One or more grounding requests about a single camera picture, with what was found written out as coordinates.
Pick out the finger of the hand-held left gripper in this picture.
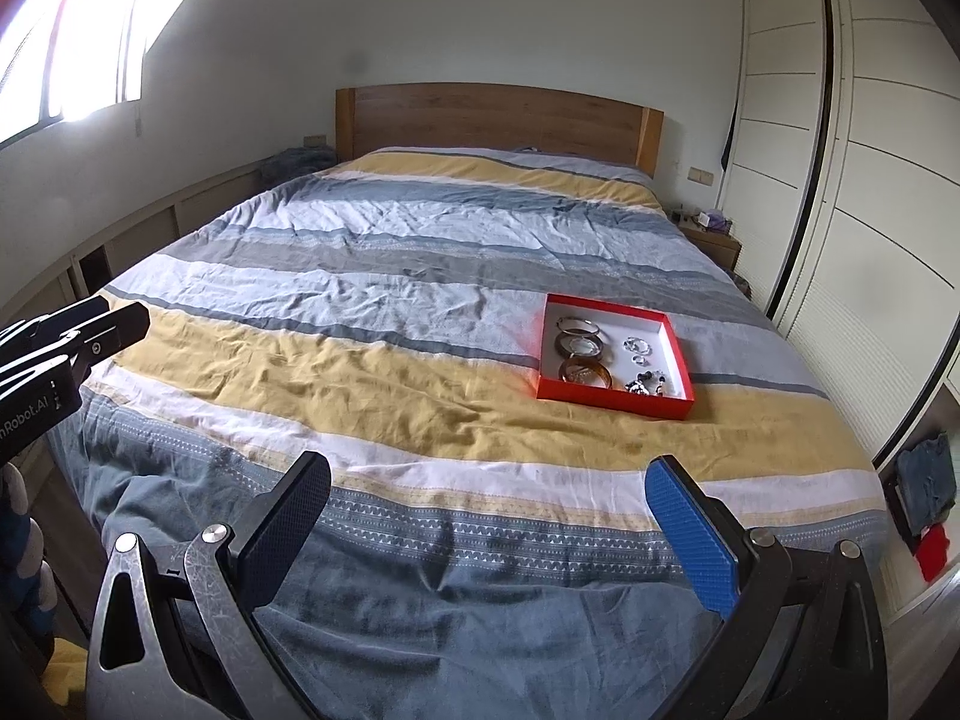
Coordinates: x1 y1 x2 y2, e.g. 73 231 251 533
0 303 151 400
0 295 113 365

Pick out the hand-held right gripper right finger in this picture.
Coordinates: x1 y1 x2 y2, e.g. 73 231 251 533
645 454 890 720

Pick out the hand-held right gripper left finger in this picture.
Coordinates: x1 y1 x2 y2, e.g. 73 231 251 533
84 452 332 720

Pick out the red jewelry box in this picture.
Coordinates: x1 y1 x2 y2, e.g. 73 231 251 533
534 292 695 421

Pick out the amber bangle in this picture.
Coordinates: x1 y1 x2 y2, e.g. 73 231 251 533
559 356 614 391

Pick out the dark bangle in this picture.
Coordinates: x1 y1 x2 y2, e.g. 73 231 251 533
555 331 607 359

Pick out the white window ledge cabinet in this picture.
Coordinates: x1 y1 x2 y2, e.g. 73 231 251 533
0 157 278 316

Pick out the blue jeans pile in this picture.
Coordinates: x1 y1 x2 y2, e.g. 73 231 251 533
896 431 957 533

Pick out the red cloth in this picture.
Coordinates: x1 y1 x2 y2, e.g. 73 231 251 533
913 525 953 582

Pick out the grey knitted cloth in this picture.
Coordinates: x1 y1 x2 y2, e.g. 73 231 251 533
259 146 338 185

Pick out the yellow cloth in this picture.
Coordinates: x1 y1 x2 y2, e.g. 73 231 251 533
45 641 95 720

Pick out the bed with striped duvet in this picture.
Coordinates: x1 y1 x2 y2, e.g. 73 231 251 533
49 146 890 720

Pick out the window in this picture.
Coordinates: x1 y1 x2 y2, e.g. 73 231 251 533
0 0 226 147

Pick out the wooden nightstand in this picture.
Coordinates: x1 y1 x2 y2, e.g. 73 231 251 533
671 206 743 271

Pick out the white sliding wardrobe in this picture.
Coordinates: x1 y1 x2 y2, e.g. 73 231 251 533
716 0 960 466

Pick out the wooden bed headboard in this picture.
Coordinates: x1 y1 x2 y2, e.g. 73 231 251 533
335 82 665 179

